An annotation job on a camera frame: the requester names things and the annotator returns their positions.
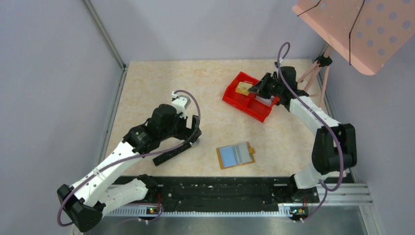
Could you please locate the black microphone silver head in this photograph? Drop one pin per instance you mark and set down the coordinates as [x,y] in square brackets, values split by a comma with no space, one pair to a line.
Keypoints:
[173,153]

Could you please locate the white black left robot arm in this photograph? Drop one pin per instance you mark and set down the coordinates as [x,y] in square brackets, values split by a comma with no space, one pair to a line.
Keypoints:
[85,202]

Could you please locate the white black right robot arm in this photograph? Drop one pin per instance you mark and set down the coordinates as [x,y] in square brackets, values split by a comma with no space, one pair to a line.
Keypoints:
[334,148]

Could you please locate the grey slotted cable duct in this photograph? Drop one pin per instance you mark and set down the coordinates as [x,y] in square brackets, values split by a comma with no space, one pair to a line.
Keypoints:
[144,211]

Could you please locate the white card in bin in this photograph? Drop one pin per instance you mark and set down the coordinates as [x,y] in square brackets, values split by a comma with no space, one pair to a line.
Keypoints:
[266,101]

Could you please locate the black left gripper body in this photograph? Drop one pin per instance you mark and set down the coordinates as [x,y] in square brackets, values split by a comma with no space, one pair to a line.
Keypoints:
[189,133]

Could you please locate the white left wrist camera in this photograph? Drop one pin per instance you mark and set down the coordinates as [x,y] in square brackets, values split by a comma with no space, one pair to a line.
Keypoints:
[180,103]

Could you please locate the orange card in bin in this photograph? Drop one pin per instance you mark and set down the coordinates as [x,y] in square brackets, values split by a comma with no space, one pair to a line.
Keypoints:
[240,89]

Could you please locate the pink perforated music stand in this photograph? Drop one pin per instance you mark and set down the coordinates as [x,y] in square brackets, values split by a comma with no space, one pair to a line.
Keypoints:
[367,33]

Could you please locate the red two-compartment plastic bin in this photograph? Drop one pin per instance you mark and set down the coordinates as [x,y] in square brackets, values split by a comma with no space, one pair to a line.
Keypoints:
[248,103]

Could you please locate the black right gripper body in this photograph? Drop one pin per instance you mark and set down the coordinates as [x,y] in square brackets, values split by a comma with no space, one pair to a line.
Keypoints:
[266,85]

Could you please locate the yellow leather card holder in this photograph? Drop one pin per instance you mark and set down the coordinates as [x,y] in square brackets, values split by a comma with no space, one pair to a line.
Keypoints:
[235,155]

